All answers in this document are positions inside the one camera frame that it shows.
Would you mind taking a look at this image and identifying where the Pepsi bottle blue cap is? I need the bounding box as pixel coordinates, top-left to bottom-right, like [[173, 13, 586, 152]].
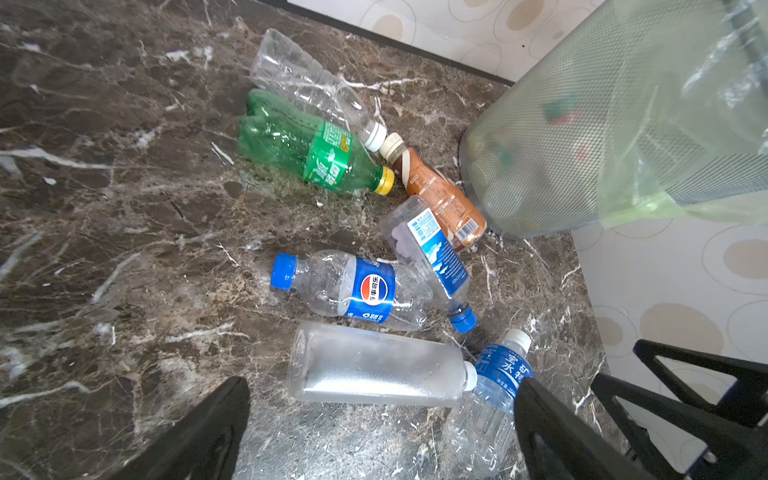
[[270, 250, 433, 332]]

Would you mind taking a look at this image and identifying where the blue label water bottle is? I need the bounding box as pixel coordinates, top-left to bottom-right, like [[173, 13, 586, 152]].
[[380, 195, 477, 334]]

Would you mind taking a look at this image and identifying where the clear bottle blue label white cap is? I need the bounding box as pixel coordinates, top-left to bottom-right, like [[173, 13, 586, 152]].
[[442, 329, 534, 479]]

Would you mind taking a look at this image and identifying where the clear crushed bottle white cap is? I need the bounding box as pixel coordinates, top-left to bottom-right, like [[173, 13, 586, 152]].
[[250, 28, 387, 153]]

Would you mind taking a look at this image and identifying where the green Sprite bottle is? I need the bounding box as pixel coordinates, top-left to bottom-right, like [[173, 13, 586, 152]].
[[237, 89, 395, 196]]

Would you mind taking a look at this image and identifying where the brown Nescafe bottle near bin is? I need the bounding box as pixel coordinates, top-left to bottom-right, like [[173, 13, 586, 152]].
[[379, 133, 487, 252]]

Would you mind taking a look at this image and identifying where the square clear frosted bottle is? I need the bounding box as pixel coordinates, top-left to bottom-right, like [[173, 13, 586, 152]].
[[286, 322, 478, 407]]

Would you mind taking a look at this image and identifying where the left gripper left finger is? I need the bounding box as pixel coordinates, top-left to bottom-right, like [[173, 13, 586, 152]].
[[113, 376, 250, 479]]

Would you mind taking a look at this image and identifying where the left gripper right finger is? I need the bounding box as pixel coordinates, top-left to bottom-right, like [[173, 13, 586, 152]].
[[514, 378, 651, 479]]

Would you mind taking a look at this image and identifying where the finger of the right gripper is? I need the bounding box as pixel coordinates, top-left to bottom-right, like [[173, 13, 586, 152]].
[[632, 340, 767, 426], [591, 373, 767, 479]]

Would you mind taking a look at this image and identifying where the mesh bin with green liner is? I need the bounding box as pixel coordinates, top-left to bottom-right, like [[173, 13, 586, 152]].
[[459, 1, 767, 239]]

